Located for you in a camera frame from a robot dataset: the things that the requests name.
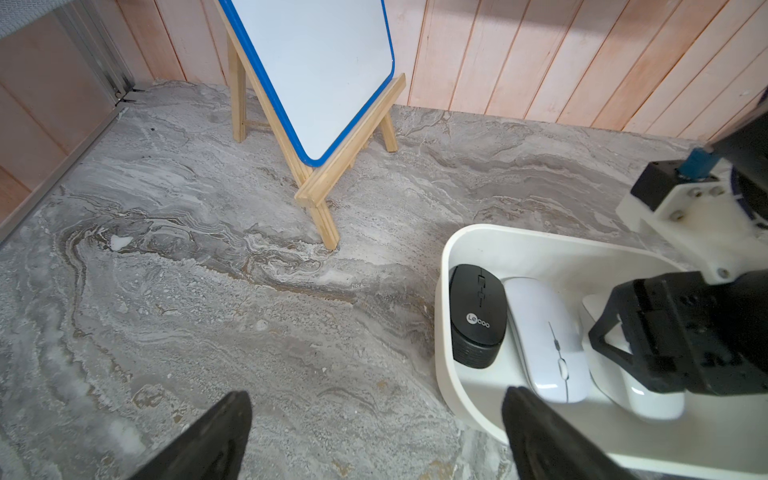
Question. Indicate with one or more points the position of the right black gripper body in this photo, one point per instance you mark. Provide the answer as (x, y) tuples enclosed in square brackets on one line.
[(674, 333)]

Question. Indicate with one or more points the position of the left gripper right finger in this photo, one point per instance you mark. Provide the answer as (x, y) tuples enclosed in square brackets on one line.
[(545, 446)]

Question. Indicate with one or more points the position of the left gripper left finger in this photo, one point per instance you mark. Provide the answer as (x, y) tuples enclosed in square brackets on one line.
[(211, 448)]

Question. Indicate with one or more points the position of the white plastic storage box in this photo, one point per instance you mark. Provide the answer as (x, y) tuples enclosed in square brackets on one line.
[(717, 437)]

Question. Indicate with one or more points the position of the white rounded mouse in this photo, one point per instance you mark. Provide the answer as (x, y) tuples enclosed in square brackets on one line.
[(618, 385)]

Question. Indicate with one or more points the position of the white flat mouse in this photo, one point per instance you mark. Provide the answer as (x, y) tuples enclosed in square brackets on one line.
[(548, 340)]

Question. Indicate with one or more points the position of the wooden easel stand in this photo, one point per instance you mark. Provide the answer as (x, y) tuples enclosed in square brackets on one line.
[(314, 184)]

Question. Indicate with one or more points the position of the blue framed whiteboard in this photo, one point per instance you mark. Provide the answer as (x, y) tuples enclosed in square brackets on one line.
[(322, 64)]

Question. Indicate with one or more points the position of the black wireless mouse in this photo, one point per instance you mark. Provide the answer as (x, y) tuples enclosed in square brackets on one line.
[(478, 315)]

